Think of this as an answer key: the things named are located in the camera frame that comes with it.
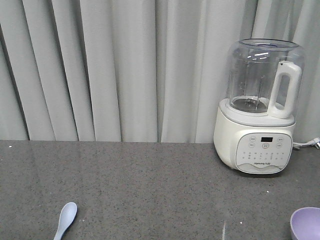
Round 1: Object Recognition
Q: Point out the white blender with clear jar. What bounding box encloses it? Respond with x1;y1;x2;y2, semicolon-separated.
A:
213;38;305;175

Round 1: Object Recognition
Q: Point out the grey pleated curtain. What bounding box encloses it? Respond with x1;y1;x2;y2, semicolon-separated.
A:
0;0;320;143

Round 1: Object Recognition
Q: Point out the purple plastic bowl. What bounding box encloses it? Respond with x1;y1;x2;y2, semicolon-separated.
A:
290;207;320;240

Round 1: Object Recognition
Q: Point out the light blue plastic spoon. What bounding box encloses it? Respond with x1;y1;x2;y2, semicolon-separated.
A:
53;202;78;240

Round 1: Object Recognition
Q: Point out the white power cable with plug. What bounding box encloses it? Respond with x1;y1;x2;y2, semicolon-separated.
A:
292;137;320;150

